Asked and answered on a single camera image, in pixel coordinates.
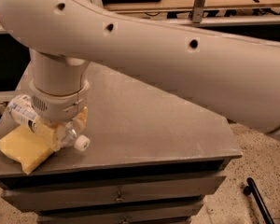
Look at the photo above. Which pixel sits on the black metal leg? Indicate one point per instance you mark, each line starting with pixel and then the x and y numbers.
pixel 252 189

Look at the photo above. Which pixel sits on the lower drawer knob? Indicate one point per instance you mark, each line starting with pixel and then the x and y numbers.
pixel 125 221

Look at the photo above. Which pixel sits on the metal shelf rail frame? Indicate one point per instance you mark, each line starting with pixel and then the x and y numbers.
pixel 213 14

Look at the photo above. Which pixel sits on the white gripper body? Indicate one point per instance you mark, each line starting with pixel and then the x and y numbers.
pixel 60 105

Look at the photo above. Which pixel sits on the yellow sponge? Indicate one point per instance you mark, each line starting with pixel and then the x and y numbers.
pixel 26 148

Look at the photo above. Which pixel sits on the upper drawer knob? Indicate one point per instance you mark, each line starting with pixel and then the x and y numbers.
pixel 119 198

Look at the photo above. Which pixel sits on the clear plastic water bottle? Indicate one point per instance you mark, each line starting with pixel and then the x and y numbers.
pixel 20 109

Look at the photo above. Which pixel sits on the grey drawer cabinet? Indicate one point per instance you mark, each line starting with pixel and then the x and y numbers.
pixel 162 153

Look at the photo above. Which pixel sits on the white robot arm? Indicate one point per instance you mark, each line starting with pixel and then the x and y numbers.
pixel 235 76

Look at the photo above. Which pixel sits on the drawer knob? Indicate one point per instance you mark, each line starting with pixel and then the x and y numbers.
pixel 125 221
pixel 119 198

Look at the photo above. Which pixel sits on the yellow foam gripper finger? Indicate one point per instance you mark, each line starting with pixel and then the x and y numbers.
pixel 80 120
pixel 52 135

